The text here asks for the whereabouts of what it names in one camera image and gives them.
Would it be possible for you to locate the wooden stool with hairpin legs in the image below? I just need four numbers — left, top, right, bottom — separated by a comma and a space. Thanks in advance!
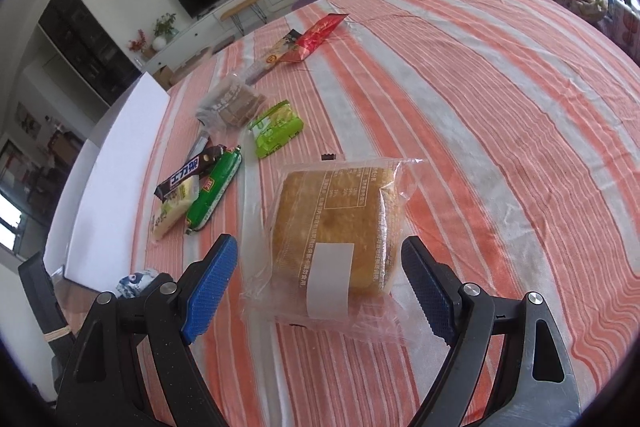
220, 0, 266, 32

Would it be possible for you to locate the green sausage stick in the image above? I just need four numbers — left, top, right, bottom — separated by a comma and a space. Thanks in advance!
186, 147, 244, 235

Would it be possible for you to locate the black glass display cabinet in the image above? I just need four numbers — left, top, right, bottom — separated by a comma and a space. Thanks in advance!
37, 0, 143, 108

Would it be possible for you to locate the red snack packet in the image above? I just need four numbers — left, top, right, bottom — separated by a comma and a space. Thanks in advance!
292, 13, 350, 64

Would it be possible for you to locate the bread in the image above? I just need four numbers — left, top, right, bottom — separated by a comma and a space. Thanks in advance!
239, 158, 428, 344

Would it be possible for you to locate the white board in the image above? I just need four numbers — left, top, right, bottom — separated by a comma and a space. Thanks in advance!
42, 72, 171, 293

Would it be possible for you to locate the red flower arrangement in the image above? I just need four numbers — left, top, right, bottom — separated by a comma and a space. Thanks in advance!
127, 29, 151, 58

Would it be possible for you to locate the dark brown chocolate bar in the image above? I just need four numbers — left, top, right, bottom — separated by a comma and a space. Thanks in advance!
154, 144, 231, 202

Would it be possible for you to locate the plant in white vase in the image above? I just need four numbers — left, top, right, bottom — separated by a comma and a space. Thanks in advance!
151, 13, 178, 51

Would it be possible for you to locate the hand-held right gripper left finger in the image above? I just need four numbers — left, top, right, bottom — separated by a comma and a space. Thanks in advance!
56, 234, 240, 427

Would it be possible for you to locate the pale yellow snack packet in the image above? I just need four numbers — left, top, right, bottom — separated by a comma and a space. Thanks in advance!
149, 177, 201, 244

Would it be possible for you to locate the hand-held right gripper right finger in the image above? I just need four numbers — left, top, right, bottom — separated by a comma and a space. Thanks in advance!
400, 235, 583, 427

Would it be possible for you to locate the light green snack packet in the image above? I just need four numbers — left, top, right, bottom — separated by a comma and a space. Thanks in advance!
248, 99, 305, 159

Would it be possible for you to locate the orange striped blanket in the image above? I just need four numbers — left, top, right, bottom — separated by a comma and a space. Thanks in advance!
145, 0, 640, 427

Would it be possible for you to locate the long beige snack packet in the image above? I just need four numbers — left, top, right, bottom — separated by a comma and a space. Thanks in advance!
243, 29, 301, 84

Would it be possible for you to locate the clear packet of brown biscuits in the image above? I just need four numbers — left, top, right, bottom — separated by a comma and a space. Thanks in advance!
196, 74, 268, 128

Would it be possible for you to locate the blue and white packet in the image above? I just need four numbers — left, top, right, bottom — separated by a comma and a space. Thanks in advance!
116, 270, 161, 300

